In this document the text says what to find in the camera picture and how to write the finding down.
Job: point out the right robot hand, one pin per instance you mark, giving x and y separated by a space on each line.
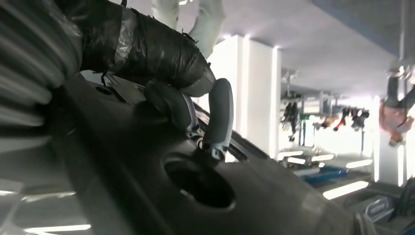
155 48

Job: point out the person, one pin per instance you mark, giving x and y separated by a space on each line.
207 22
395 116

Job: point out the white pillar with light strips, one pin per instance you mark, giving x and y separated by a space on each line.
256 97

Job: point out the distant equipment stand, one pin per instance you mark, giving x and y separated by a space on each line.
291 113

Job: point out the ceiling light strip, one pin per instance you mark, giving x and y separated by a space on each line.
358 163
322 158
295 160
345 190
58 228

